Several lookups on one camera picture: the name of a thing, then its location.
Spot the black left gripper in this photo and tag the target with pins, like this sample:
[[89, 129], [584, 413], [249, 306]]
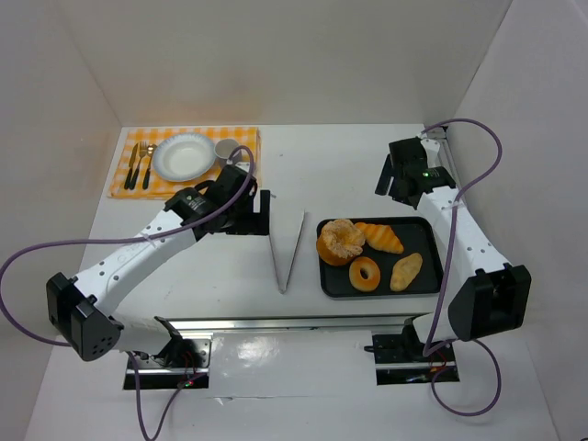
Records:
[[263, 212]]

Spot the golden croissant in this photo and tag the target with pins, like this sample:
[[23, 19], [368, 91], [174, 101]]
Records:
[[381, 237]]

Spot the black rectangular tray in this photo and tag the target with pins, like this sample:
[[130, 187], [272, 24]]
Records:
[[417, 236]]

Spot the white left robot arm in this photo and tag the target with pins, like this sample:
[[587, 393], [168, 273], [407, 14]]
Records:
[[82, 307]]

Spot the grey cup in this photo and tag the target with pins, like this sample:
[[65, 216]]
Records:
[[223, 151]]

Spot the white paper bowl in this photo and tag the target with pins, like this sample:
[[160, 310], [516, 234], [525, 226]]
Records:
[[184, 157]]

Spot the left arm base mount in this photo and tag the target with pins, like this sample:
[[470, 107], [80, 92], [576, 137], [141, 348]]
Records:
[[184, 356]]

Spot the aluminium rail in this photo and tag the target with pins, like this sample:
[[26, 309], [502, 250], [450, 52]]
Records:
[[293, 323]]

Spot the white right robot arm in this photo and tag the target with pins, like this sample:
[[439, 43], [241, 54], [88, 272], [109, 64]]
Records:
[[481, 293]]

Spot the black handled knife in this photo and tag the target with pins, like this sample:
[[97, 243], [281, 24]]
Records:
[[130, 166]]

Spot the yellow checkered placemat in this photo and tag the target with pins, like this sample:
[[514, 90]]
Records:
[[161, 189]]

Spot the sugared round bread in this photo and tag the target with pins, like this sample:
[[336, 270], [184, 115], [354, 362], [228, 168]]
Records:
[[339, 242]]

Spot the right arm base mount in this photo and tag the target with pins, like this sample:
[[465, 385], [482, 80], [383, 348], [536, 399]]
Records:
[[399, 359]]

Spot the oval brown bread roll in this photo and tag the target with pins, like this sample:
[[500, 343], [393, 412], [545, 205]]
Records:
[[405, 272]]

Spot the glazed ring donut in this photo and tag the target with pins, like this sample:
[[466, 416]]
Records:
[[364, 274]]

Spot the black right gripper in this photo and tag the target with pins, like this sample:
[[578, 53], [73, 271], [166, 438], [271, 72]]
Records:
[[386, 175]]

